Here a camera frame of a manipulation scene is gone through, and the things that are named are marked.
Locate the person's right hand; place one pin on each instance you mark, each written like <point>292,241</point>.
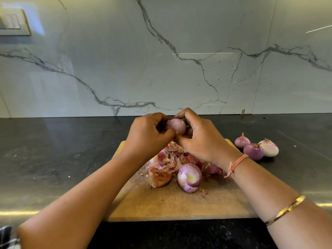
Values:
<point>207,138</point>

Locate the person's left hand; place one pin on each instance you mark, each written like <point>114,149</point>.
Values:
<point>144,137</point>

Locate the pile of onion peels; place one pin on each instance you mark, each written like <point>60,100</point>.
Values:
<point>166,162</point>

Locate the small red onion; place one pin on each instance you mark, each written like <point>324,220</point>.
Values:
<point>242,141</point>

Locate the red onion with pale patch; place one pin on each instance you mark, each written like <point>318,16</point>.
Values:
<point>189,178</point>

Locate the brownish red onion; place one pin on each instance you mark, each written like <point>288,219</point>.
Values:
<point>268,147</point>

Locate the person's left forearm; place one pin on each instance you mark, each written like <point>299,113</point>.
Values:
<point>72,212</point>

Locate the person's right forearm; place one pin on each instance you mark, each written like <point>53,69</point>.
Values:
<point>282,202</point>

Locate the wooden cutting board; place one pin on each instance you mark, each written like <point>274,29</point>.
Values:
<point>150,204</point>

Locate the gold bangle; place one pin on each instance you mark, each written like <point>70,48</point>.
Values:
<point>285,210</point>

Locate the black white plaid sleeve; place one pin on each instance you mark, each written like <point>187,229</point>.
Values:
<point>8,238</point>

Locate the white wall switch plate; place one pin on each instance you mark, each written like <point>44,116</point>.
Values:
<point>13,22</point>

